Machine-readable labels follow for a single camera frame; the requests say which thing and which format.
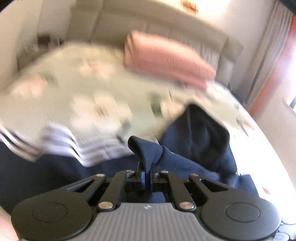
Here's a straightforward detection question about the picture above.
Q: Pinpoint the navy blue hooded jacket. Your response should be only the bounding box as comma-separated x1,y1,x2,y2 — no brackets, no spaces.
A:
1,104,257,213

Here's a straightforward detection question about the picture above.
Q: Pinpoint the floral green quilted bedspread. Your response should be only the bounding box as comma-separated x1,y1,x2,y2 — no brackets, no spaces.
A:
1,42,290,187

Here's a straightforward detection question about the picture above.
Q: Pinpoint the folded pink blanket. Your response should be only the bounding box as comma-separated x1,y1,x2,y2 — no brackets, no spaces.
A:
123,31,216,89

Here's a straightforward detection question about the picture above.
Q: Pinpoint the beige padded leather headboard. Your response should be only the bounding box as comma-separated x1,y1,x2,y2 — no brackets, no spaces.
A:
66,1,243,86

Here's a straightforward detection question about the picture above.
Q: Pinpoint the grey window curtain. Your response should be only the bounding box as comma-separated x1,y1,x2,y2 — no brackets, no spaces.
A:
244,1,292,108

